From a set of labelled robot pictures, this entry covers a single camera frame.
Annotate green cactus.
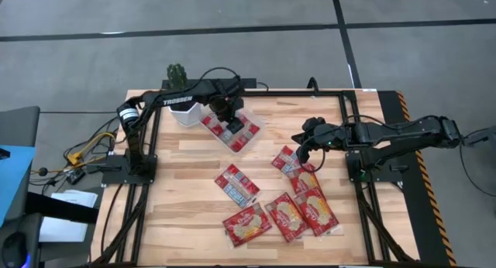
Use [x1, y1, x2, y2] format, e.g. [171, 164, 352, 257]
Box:
[166, 63, 188, 90]

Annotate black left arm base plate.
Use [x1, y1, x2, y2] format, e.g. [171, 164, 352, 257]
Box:
[101, 153, 158, 186]

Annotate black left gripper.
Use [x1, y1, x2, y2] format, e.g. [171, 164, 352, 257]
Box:
[210, 93, 246, 136]

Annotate white plant pot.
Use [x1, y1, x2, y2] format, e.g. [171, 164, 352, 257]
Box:
[168, 101, 202, 128]

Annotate blue board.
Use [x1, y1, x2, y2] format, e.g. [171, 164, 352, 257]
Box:
[0, 144, 36, 227]

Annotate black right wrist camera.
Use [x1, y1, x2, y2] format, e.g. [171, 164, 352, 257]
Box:
[301, 115, 327, 132]

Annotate white paper sheets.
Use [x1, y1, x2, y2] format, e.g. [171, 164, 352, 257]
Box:
[38, 189, 98, 244]

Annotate yellow cable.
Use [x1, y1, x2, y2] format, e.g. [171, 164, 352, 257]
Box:
[66, 131, 117, 165]

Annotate black computer mouse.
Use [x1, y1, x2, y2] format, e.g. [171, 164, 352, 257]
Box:
[1, 232, 29, 268]

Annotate red popcorn bag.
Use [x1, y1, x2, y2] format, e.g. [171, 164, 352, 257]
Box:
[201, 113, 233, 143]
[264, 191, 310, 244]
[228, 115, 261, 153]
[214, 163, 261, 209]
[222, 201, 274, 249]
[293, 186, 340, 238]
[288, 167, 322, 195]
[270, 145, 301, 175]

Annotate clear plastic basket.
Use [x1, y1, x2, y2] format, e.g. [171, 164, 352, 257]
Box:
[198, 105, 267, 156]

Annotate black panel with hazard stripes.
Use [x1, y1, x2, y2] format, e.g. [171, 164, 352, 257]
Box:
[377, 90, 459, 267]

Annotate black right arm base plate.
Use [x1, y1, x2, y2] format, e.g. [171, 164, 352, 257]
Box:
[346, 149, 404, 184]

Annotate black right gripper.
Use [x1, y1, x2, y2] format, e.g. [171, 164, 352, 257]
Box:
[291, 122, 352, 164]

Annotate black aluminium table frame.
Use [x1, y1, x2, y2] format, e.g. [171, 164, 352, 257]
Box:
[92, 77, 422, 266]

